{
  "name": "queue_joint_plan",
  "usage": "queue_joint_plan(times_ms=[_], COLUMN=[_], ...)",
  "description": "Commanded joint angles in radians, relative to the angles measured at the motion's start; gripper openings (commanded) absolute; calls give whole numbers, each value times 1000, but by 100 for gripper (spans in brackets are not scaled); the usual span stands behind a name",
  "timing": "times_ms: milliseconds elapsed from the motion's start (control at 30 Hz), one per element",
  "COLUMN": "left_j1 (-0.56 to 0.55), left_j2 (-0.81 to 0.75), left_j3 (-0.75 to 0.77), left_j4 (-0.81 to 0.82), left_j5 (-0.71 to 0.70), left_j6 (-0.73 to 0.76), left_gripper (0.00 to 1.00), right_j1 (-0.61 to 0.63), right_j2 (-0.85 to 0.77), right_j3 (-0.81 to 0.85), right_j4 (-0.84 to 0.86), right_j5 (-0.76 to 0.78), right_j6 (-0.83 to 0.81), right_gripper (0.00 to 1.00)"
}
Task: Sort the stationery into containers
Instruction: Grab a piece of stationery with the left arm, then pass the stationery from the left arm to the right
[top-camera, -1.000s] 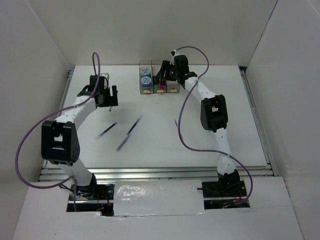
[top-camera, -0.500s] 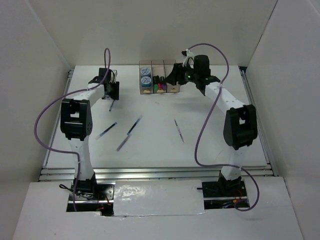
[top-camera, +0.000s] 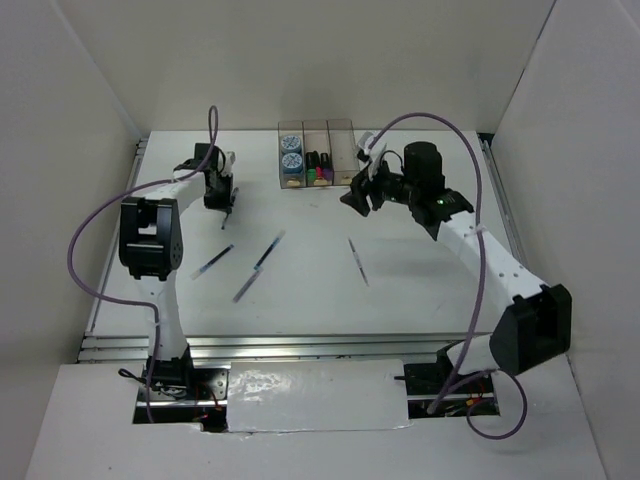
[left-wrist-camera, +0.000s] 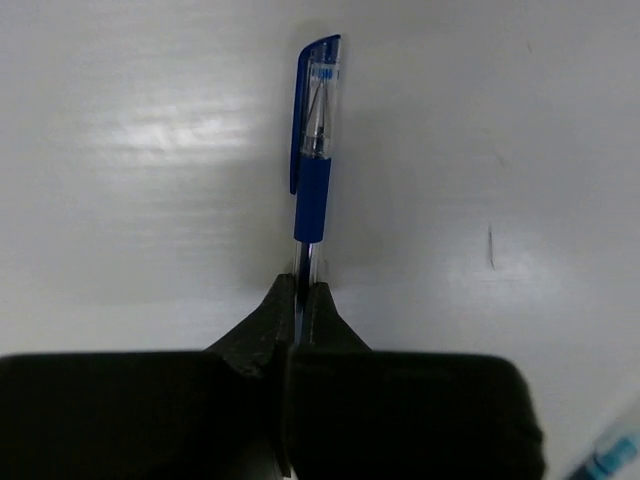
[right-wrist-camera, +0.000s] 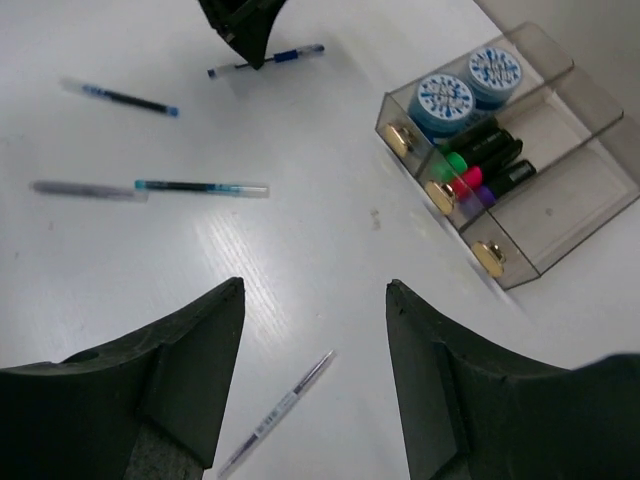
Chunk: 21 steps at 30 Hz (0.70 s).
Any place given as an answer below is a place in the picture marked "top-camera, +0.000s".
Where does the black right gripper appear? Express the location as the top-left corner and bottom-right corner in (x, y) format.
(340, 154), (419, 217)

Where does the purple capped black highlighter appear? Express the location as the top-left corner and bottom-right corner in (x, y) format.
(320, 153), (334, 184)

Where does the green capped black highlighter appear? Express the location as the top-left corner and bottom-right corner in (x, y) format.
(305, 151), (319, 185)

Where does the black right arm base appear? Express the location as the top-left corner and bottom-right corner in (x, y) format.
(395, 363), (499, 419)

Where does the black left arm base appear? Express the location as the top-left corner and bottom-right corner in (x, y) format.
(132, 368), (230, 433)

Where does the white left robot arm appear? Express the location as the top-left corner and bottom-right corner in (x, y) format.
(118, 143), (238, 399)

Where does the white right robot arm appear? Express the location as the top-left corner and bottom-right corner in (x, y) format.
(340, 142), (572, 392)

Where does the light blue clear pen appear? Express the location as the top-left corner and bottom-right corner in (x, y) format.
(190, 244), (235, 280)

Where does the right clear storage bin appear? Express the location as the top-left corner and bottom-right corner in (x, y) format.
(327, 119), (360, 186)

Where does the clear storage bin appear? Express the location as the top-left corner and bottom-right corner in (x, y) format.
(303, 120), (333, 187)
(278, 120), (306, 189)
(327, 119), (360, 186)

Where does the thin black white pen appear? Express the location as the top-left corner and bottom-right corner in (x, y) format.
(348, 237), (369, 286)

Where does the dark blue gel pen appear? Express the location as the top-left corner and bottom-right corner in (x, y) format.
(254, 229), (286, 271)

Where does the middle clear storage bin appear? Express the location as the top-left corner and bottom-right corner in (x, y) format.
(303, 120), (333, 187)

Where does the left clear storage bin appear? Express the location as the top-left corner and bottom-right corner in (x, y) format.
(278, 120), (306, 189)

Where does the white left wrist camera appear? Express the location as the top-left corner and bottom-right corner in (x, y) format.
(221, 151), (236, 176)

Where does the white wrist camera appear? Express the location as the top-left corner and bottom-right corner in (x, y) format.
(356, 131), (387, 180)
(221, 151), (236, 176)

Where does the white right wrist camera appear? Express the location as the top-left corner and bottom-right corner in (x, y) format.
(356, 131), (387, 180)

